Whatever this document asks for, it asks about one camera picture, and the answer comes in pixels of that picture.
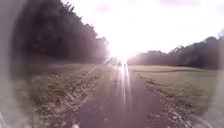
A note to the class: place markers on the grass field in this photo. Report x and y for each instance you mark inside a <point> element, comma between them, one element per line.
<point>180,78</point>

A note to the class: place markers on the grass verge with leaves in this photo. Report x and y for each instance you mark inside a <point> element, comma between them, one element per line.
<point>53,86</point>

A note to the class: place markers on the distant line of trees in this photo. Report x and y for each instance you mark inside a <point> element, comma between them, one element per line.
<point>186,55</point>

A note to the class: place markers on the gravel strip with stones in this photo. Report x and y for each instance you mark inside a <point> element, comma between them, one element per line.
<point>170,111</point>

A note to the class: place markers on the dark wood of trees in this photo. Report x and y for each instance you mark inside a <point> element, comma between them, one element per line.
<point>53,33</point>

